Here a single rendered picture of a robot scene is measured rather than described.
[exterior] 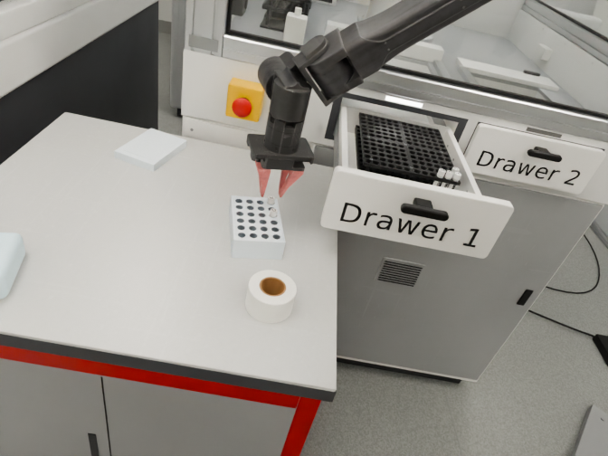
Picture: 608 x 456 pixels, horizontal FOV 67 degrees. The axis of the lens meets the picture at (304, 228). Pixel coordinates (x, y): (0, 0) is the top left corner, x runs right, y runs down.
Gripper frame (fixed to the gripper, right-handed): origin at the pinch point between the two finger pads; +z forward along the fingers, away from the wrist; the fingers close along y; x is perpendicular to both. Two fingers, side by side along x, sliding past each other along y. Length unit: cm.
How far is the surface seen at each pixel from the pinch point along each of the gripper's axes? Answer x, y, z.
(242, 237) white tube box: 9.0, 6.0, 2.9
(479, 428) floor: 11, -80, 82
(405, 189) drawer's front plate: 11.9, -17.5, -9.6
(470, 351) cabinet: -4, -75, 61
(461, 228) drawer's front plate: 15.4, -28.2, -4.8
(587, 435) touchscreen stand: 20, -116, 78
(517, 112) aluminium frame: -12, -54, -14
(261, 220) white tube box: 4.2, 2.1, 3.2
